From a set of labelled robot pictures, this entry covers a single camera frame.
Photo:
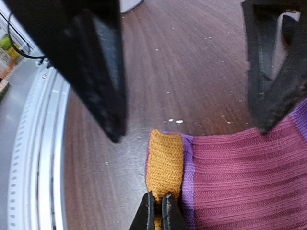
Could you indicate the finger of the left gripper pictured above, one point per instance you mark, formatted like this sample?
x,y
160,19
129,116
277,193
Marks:
x,y
276,41
83,41

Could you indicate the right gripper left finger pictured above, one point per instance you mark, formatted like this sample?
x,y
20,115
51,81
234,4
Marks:
x,y
144,218

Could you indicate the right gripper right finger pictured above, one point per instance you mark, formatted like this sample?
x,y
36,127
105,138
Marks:
x,y
171,215

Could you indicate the maroon purple orange sock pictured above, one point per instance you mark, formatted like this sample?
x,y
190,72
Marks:
x,y
240,181

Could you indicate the white scalloped bowl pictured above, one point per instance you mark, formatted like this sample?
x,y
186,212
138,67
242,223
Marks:
x,y
128,5

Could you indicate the front aluminium rail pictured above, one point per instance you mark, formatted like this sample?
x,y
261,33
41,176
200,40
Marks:
x,y
33,106

